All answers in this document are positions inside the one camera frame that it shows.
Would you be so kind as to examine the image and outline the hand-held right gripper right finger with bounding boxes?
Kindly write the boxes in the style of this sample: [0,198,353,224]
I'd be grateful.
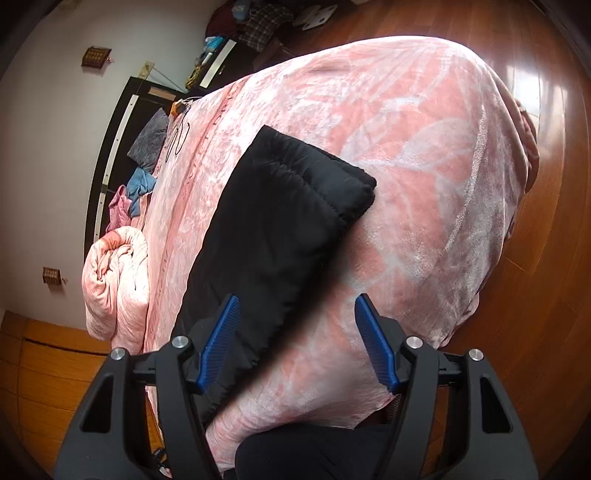
[355,294,539,480]

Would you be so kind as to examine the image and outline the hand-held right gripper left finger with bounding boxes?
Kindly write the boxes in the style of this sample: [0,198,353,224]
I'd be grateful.
[55,294,241,480]

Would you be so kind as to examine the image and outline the black pants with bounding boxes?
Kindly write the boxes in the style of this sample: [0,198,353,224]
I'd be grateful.
[173,124,377,425]

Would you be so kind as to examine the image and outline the pink pillow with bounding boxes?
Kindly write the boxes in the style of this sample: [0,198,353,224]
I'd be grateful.
[82,226,151,344]

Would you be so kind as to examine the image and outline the pink garment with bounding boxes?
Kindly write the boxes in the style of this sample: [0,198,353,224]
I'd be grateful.
[106,185,151,234]

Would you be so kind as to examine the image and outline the blue cloth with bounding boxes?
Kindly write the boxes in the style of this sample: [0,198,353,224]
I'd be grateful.
[126,166,158,217]

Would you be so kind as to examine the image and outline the wooden cabinet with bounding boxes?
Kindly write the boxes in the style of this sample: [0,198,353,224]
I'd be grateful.
[0,310,155,446]

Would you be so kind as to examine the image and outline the pink leaf-print blanket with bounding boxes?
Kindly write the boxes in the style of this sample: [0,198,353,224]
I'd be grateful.
[143,36,541,476]

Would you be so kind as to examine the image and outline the grey pillow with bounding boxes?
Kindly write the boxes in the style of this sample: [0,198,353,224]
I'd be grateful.
[127,108,171,171]

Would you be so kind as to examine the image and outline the black headboard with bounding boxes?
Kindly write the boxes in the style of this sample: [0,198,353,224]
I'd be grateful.
[84,76,185,252]

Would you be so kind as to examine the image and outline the black bedside cabinet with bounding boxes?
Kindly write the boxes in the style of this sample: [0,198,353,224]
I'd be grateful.
[187,39,278,89]

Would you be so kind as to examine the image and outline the dark red garment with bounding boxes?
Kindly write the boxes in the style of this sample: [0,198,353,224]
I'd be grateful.
[205,2,241,40]

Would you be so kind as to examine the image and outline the plaid garment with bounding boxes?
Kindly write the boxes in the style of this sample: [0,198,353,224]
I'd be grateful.
[238,4,296,49]

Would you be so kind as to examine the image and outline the white flat device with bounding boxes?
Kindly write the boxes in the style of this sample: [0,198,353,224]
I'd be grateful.
[295,7,335,31]

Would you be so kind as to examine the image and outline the black cable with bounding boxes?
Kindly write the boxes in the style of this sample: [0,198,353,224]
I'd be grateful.
[164,104,192,162]

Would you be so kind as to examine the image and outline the brass wire frame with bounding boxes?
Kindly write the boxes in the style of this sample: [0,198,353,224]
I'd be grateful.
[139,60,188,92]

